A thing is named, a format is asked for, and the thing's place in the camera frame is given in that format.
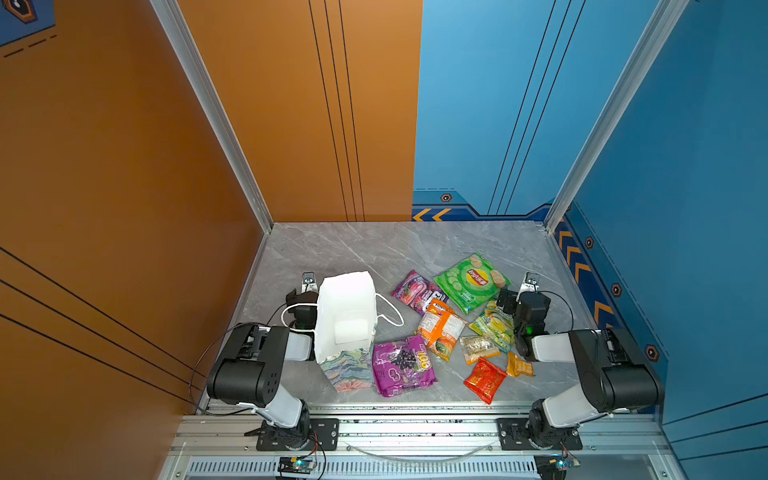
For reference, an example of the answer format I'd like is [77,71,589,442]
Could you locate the floral white paper bag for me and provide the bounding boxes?
[314,271,404,393]

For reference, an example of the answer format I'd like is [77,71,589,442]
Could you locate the green Lays chips bag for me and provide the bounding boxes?
[434,253,510,313]

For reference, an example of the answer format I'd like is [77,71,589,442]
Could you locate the orange Fox's candy bag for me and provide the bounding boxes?
[416,299,467,362]

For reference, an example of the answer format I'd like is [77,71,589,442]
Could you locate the purple grape candy bag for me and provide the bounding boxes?
[372,335,437,398]

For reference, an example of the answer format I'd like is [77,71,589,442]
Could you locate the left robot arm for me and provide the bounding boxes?
[206,272,319,451]

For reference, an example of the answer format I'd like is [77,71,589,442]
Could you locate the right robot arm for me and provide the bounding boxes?
[497,273,665,450]

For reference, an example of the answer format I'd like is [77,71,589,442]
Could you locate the green yellow Fox's candy bag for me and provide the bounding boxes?
[469,300,515,353]

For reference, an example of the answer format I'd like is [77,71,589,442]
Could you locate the pink berries candy bag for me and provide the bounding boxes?
[391,270,448,315]

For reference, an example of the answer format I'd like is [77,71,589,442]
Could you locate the small orange snack packet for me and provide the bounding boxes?
[506,352,535,378]

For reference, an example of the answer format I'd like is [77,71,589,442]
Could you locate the beige clear snack packet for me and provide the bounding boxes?
[460,335,501,365]

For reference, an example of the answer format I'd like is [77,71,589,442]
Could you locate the red snack packet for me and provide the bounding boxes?
[464,358,507,405]

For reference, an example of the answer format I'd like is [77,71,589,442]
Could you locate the right circuit board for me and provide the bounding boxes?
[534,456,581,480]

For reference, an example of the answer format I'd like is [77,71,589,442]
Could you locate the circuit board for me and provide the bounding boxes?
[276,457,319,478]
[534,456,581,480]

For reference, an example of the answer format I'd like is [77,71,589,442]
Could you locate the left circuit board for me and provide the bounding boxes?
[276,457,319,478]

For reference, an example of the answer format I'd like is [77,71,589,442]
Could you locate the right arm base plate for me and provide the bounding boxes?
[496,417,583,451]

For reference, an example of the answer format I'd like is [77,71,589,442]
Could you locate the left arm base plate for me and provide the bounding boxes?
[256,417,340,452]

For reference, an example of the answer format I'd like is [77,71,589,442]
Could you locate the aluminium rail frame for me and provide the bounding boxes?
[160,401,684,479]

